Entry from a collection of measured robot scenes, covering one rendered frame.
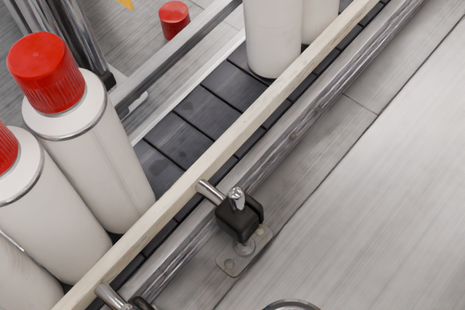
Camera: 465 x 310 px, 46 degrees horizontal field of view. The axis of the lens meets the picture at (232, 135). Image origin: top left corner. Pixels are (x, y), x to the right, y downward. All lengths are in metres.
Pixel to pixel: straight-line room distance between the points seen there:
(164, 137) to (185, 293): 0.14
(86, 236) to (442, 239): 0.27
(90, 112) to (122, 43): 0.32
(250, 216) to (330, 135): 0.17
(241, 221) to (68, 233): 0.12
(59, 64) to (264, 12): 0.20
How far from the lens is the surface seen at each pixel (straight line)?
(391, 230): 0.47
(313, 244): 0.45
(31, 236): 0.37
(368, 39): 0.57
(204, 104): 0.52
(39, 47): 0.32
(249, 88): 0.53
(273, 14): 0.46
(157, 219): 0.43
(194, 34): 0.46
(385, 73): 0.61
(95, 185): 0.39
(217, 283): 0.50
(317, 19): 0.53
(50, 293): 0.44
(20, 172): 0.32
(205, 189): 0.44
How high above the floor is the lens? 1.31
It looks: 59 degrees down
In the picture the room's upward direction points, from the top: 8 degrees counter-clockwise
